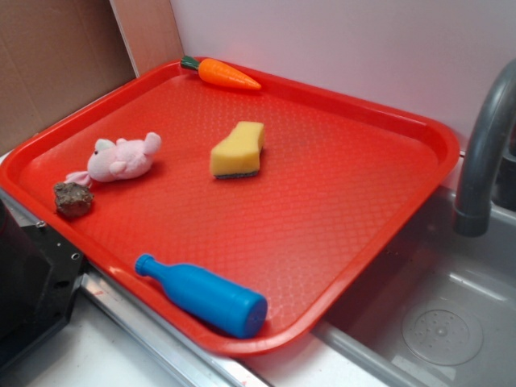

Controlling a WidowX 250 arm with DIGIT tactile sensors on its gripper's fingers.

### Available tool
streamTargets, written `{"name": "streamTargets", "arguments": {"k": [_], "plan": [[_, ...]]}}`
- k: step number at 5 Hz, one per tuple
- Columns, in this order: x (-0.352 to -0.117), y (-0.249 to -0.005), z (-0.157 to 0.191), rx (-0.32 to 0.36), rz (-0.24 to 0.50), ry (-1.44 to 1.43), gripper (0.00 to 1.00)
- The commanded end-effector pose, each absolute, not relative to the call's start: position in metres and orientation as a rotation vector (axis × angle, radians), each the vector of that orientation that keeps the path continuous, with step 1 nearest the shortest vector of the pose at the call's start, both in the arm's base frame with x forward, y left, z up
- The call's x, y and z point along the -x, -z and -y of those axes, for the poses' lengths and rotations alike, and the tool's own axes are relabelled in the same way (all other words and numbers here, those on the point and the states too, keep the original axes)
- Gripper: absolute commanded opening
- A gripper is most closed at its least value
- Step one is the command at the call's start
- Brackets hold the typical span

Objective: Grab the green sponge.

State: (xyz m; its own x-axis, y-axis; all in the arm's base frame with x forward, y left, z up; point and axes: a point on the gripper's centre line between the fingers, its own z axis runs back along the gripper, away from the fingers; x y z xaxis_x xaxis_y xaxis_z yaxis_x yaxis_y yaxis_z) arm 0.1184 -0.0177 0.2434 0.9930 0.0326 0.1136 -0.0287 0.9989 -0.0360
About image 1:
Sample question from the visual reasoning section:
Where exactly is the yellow sponge with green pad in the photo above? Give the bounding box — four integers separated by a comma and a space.
210, 121, 265, 178

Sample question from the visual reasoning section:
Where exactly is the red plastic tray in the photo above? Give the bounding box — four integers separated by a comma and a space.
1, 61, 460, 357

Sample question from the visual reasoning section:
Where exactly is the brown rock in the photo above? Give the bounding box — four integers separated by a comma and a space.
53, 182, 94, 218

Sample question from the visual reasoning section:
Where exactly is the grey toy faucet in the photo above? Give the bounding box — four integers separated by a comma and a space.
453, 60, 515, 237

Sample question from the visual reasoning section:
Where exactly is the orange toy carrot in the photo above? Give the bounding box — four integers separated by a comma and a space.
180, 56, 261, 91

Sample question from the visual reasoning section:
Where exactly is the grey plastic sink basin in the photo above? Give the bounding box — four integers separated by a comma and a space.
314, 189, 515, 386

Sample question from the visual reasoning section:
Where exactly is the brown cardboard panel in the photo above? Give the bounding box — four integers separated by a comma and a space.
1, 1, 135, 153

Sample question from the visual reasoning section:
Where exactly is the blue plastic bottle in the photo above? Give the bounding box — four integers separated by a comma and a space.
135, 254, 268, 339

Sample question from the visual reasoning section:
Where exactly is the pink plush pig toy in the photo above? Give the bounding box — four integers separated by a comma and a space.
64, 132, 162, 186

